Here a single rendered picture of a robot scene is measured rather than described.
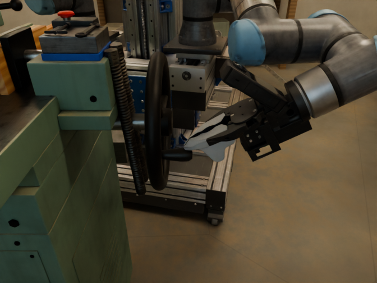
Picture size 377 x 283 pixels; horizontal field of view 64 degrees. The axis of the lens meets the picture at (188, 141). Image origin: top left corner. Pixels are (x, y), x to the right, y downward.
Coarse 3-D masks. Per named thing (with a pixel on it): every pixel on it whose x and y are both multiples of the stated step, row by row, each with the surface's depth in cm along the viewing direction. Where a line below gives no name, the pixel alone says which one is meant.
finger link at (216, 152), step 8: (216, 128) 51; (224, 128) 49; (200, 136) 51; (208, 136) 50; (192, 144) 52; (200, 144) 51; (216, 144) 51; (224, 144) 51; (208, 152) 52; (216, 152) 52; (224, 152) 52; (216, 160) 53
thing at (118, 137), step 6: (114, 132) 98; (120, 132) 98; (114, 138) 95; (120, 138) 95; (114, 144) 94; (120, 144) 94; (114, 150) 95; (120, 150) 95; (126, 150) 96; (120, 156) 96; (126, 156) 96; (120, 162) 97; (126, 162) 97
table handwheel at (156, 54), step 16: (160, 64) 54; (160, 80) 52; (160, 96) 51; (144, 112) 51; (160, 112) 51; (112, 128) 63; (144, 128) 51; (160, 128) 51; (160, 144) 52; (160, 160) 53; (160, 176) 55
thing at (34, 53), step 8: (16, 32) 54; (24, 32) 56; (0, 40) 51; (8, 40) 51; (16, 40) 54; (24, 40) 56; (32, 40) 59; (8, 48) 52; (16, 48) 54; (24, 48) 56; (32, 48) 59; (8, 56) 53; (16, 56) 54; (24, 56) 56; (32, 56) 56; (8, 64) 53; (16, 64) 54; (24, 64) 56; (16, 72) 54; (24, 72) 56; (16, 80) 55; (24, 80) 56
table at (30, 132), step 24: (0, 96) 53; (24, 96) 53; (48, 96) 53; (0, 120) 46; (24, 120) 46; (48, 120) 51; (72, 120) 54; (96, 120) 54; (0, 144) 40; (24, 144) 43; (48, 144) 51; (0, 168) 38; (24, 168) 43; (0, 192) 38
